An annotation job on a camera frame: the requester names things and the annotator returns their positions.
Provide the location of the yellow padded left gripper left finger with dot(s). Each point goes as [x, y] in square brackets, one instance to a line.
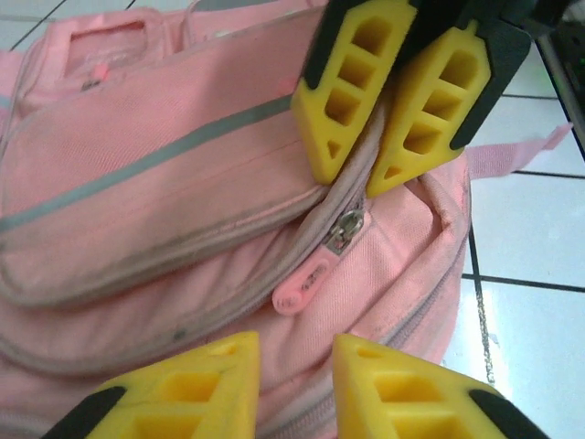
[183, 398]

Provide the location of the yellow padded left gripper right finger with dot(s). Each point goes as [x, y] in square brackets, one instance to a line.
[402, 402]

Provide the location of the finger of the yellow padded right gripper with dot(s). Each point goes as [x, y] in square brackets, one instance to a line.
[352, 68]
[439, 105]

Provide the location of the pink backpack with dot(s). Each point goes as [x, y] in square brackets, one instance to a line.
[183, 183]

